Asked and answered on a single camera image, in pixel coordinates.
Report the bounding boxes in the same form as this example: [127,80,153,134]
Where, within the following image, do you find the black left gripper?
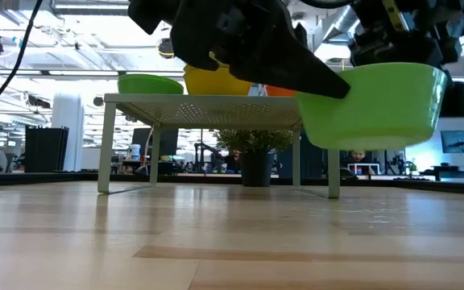
[126,0,352,100]

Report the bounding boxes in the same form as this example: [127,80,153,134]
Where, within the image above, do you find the orange plastic mini bowl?
[263,83,298,98]

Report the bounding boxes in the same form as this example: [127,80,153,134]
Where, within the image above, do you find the yellow plastic mini bowl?
[182,52,254,97]

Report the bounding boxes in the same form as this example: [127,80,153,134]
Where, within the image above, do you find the dark partition panel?
[275,130,325,179]

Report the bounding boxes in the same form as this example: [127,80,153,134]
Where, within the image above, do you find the potted green artificial plant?
[214,128,294,189]

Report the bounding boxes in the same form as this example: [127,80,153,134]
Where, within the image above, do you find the pale green perforated metal shelf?
[97,93,342,200]

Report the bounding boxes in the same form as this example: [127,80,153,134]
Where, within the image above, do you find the dark background desk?
[419,164,464,183]

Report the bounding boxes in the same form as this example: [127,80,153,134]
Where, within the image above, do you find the dark computer monitor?
[130,127,180,156]

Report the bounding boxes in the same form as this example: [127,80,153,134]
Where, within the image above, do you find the white round column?
[51,92,85,172]

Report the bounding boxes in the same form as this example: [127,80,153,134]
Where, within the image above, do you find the black cabinet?
[24,126,70,173]

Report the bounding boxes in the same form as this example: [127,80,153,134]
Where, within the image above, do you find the silver spiral ventilation duct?
[322,6,358,41]

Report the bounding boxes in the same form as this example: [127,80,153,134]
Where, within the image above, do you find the wall-side computer monitor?
[440,129,464,155]

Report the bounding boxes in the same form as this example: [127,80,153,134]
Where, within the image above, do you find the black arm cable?
[0,0,44,152]

